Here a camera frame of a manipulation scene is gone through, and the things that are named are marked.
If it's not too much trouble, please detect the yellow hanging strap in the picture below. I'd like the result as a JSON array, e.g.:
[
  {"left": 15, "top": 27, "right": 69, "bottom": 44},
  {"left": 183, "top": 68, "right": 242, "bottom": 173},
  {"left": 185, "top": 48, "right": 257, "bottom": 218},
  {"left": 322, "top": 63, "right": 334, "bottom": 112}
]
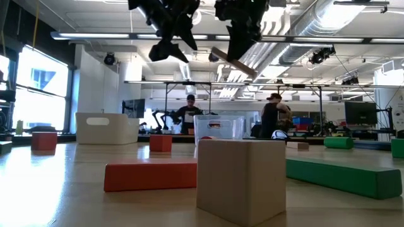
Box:
[{"left": 32, "top": 0, "right": 41, "bottom": 48}]

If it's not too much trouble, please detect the natural wood plank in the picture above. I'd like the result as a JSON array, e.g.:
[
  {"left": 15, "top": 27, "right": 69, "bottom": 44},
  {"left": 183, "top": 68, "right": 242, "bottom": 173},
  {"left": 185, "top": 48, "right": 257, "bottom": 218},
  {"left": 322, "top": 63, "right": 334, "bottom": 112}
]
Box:
[{"left": 210, "top": 46, "right": 258, "bottom": 79}]

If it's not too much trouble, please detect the clear plastic bin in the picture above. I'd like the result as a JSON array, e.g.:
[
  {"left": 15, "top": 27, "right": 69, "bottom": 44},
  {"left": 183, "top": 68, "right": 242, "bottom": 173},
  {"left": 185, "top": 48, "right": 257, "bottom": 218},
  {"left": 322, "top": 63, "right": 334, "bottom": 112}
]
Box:
[{"left": 193, "top": 115, "right": 246, "bottom": 146}]

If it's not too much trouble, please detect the overhead light beam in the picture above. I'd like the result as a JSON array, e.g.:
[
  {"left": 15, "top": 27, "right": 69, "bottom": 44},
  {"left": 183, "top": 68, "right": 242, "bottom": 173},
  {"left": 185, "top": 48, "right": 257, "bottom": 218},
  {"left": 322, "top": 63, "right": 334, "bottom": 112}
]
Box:
[{"left": 50, "top": 31, "right": 404, "bottom": 44}]

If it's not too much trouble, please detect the large natural wood block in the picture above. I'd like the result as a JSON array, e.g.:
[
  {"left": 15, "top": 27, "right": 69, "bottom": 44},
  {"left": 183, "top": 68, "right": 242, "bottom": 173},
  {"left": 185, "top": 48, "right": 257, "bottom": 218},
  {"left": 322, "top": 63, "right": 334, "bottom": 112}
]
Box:
[{"left": 196, "top": 139, "right": 287, "bottom": 227}]

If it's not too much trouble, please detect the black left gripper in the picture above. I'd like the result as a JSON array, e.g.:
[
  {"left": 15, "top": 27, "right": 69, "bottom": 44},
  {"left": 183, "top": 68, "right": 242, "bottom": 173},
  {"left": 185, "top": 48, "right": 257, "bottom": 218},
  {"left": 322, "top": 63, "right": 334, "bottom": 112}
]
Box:
[{"left": 143, "top": 0, "right": 201, "bottom": 64}]

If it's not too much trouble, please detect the person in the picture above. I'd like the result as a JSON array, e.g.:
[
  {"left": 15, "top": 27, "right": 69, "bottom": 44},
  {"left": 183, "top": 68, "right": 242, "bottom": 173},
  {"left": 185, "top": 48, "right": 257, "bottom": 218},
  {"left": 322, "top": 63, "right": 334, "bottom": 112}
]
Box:
[
  {"left": 259, "top": 93, "right": 293, "bottom": 139},
  {"left": 174, "top": 93, "right": 203, "bottom": 135}
]

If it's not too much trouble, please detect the long red wooden block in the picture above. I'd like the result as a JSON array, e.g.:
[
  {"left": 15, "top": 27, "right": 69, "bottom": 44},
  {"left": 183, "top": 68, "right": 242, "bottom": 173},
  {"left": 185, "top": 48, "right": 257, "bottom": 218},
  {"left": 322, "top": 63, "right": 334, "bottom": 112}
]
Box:
[{"left": 104, "top": 161, "right": 198, "bottom": 192}]

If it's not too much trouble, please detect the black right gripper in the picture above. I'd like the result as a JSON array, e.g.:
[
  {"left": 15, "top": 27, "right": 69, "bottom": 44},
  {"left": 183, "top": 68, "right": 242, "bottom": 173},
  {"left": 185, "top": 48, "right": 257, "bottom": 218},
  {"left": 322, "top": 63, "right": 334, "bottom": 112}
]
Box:
[{"left": 214, "top": 0, "right": 271, "bottom": 62}]

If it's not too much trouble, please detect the green wooden cylinder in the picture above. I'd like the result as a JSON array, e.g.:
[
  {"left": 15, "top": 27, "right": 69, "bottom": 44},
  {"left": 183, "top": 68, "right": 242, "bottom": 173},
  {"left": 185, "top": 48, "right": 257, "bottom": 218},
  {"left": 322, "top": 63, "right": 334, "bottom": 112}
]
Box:
[{"left": 324, "top": 136, "right": 355, "bottom": 149}]

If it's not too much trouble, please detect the black camera rig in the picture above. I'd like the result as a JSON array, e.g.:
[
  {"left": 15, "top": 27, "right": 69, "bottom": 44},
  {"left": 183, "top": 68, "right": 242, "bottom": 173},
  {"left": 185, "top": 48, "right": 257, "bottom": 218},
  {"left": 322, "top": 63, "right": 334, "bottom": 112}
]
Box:
[{"left": 308, "top": 46, "right": 336, "bottom": 65}]

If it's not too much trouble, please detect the dark low object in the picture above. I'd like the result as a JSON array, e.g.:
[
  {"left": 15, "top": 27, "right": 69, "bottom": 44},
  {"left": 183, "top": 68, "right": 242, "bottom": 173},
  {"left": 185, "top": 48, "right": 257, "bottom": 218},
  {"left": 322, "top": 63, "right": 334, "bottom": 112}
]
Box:
[{"left": 27, "top": 125, "right": 58, "bottom": 133}]

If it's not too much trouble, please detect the silver ventilation duct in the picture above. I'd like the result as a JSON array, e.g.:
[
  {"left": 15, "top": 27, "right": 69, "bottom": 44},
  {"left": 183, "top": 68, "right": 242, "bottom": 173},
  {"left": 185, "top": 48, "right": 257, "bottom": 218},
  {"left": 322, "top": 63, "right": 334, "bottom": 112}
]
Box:
[{"left": 277, "top": 0, "right": 369, "bottom": 66}]

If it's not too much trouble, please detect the black background frame stand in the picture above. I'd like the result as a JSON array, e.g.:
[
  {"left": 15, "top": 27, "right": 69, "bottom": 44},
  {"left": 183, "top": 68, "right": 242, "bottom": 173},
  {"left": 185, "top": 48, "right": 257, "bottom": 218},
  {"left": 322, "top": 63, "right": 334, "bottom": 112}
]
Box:
[{"left": 163, "top": 81, "right": 324, "bottom": 136}]

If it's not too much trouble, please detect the black computer monitor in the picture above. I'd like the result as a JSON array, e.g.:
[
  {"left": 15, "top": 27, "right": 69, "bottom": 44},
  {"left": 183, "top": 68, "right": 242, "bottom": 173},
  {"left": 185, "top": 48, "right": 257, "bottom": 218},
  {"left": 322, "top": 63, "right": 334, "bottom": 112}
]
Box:
[
  {"left": 344, "top": 100, "right": 378, "bottom": 126},
  {"left": 122, "top": 98, "right": 146, "bottom": 119}
]

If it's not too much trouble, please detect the white plastic bin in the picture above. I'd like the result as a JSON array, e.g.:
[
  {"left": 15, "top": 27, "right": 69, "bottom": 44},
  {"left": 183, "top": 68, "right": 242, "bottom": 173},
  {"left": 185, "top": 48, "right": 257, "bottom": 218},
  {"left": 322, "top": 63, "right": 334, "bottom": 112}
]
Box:
[{"left": 75, "top": 112, "right": 140, "bottom": 146}]

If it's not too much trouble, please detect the thick long green block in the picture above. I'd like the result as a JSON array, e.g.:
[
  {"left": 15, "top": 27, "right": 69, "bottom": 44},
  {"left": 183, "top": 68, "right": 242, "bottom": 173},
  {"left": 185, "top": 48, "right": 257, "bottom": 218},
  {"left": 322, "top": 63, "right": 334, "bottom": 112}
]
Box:
[{"left": 285, "top": 157, "right": 403, "bottom": 200}]

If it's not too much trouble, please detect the red wooden cube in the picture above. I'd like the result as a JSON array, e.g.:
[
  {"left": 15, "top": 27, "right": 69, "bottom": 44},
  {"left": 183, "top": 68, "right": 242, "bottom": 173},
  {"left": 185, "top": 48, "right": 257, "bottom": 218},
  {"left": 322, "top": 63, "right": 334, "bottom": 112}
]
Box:
[
  {"left": 149, "top": 134, "right": 173, "bottom": 153},
  {"left": 31, "top": 131, "right": 58, "bottom": 151}
]

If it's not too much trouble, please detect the black aluminium table frame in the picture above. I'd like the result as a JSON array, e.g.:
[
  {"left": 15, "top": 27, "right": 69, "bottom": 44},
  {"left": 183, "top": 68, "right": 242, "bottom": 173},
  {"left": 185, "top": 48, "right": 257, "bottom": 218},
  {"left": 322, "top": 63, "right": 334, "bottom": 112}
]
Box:
[{"left": 0, "top": 134, "right": 392, "bottom": 151}]

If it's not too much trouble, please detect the small natural wood block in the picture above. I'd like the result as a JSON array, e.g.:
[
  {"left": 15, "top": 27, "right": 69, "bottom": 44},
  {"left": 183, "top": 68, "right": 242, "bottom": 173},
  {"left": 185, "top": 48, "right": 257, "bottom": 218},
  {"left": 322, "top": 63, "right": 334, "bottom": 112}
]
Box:
[{"left": 286, "top": 141, "right": 310, "bottom": 151}]

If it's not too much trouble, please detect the large bright window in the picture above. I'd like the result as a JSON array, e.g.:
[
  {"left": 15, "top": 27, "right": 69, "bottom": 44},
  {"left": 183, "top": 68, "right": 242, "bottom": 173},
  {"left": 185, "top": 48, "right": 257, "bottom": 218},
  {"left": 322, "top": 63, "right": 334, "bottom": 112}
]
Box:
[{"left": 0, "top": 45, "right": 69, "bottom": 132}]

